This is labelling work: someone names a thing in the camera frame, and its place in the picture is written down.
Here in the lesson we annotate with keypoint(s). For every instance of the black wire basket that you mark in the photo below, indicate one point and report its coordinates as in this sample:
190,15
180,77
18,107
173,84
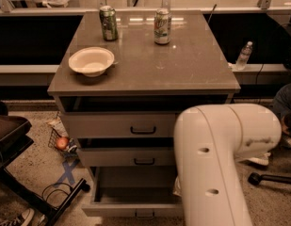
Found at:
69,152

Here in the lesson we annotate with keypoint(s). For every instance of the black white canvas sneaker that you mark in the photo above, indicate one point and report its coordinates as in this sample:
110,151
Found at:
21,220

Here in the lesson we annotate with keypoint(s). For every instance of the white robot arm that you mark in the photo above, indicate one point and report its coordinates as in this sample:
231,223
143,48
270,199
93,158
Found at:
207,141

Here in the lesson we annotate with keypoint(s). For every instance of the black chair leg caster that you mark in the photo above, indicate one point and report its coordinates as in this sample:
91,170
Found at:
255,179

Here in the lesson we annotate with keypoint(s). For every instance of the grey knit sneaker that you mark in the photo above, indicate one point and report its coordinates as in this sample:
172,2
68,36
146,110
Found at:
262,159

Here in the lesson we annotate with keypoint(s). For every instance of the blue tape cross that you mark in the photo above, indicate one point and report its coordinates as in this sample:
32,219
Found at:
67,175

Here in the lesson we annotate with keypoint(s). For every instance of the white paper bowl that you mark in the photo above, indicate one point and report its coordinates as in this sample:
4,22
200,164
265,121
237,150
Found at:
92,61

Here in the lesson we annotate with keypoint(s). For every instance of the white green soda can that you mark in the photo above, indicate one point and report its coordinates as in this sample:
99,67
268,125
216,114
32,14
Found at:
162,24

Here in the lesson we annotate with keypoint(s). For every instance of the dark green soda can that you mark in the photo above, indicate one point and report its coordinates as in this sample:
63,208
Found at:
107,16

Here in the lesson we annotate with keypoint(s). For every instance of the red apple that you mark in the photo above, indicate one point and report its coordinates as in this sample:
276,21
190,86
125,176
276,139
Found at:
62,143

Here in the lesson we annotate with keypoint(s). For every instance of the black cart frame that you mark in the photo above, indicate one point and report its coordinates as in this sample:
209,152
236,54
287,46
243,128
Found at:
40,166

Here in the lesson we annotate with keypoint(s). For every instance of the blue jeans leg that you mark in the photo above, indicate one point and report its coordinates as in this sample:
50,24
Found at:
281,104

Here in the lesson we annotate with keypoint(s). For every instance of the clear plastic water bottle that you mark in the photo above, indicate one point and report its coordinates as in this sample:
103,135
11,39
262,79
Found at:
244,56

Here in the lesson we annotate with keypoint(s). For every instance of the grey drawer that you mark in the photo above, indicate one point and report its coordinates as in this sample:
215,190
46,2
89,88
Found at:
112,157
112,125
141,192

